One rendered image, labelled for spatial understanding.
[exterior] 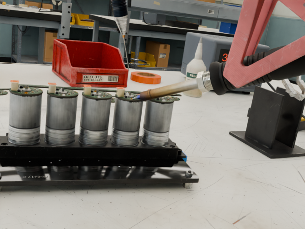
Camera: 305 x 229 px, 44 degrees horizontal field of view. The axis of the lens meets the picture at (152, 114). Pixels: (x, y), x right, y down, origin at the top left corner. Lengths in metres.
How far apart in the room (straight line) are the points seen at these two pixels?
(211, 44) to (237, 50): 0.44
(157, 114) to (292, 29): 5.95
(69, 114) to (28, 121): 0.03
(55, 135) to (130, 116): 0.06
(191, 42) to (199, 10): 2.33
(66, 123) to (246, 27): 0.16
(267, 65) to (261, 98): 0.20
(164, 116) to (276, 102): 0.15
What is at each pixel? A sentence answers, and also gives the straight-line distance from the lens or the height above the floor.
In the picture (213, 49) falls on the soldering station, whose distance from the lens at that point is 0.69.
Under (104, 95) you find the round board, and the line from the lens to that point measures 0.31.
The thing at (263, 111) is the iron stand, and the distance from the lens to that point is 0.44.
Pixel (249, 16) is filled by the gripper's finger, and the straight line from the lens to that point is 0.25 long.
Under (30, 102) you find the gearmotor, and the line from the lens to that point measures 0.30.
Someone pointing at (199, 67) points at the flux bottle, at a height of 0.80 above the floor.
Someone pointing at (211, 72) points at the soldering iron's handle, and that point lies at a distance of 0.27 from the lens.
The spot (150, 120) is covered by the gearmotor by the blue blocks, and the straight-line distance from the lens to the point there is 0.32.
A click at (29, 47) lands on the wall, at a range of 4.80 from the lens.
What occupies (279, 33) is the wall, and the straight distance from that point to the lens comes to 6.40.
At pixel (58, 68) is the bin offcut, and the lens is 0.67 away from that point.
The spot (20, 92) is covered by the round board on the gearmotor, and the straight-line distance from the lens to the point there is 0.30.
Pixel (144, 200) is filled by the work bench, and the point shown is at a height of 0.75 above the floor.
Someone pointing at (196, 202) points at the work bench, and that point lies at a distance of 0.29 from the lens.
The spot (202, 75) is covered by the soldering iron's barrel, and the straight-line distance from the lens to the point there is 0.28.
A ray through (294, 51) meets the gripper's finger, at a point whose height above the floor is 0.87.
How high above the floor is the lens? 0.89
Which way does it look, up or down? 16 degrees down
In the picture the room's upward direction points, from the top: 8 degrees clockwise
